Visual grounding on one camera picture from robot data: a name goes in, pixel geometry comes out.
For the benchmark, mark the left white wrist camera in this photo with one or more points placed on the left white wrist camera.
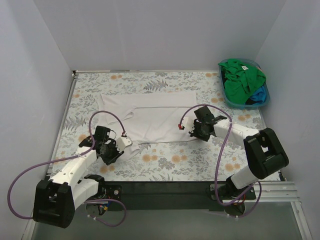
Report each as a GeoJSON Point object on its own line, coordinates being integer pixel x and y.
{"type": "Point", "coordinates": [123, 142]}

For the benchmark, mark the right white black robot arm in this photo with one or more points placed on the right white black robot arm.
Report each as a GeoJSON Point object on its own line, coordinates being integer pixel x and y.
{"type": "Point", "coordinates": [264, 153]}

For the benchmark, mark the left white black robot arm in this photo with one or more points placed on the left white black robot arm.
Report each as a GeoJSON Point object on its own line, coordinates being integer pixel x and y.
{"type": "Point", "coordinates": [57, 198]}

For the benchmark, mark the blue t-shirt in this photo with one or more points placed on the blue t-shirt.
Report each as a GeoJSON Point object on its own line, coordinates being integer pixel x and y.
{"type": "Point", "coordinates": [258, 97]}

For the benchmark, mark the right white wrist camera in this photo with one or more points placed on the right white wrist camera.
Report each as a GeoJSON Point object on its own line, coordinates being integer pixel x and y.
{"type": "Point", "coordinates": [187, 124]}

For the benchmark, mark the blue plastic laundry basket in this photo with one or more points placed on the blue plastic laundry basket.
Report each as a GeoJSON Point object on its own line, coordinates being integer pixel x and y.
{"type": "Point", "coordinates": [242, 107]}

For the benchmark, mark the white t-shirt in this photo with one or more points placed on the white t-shirt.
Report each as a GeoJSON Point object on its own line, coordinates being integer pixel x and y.
{"type": "Point", "coordinates": [148, 118]}

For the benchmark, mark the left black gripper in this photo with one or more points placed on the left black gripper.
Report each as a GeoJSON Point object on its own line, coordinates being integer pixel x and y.
{"type": "Point", "coordinates": [116, 155]}

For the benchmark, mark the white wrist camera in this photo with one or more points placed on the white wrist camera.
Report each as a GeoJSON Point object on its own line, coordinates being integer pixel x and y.
{"type": "Point", "coordinates": [187, 124]}
{"type": "Point", "coordinates": [123, 142]}

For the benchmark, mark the green t-shirt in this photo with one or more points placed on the green t-shirt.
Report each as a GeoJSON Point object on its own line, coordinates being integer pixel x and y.
{"type": "Point", "coordinates": [242, 80]}

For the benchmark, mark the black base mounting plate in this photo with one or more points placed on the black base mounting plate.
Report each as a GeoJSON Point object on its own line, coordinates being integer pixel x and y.
{"type": "Point", "coordinates": [172, 195]}

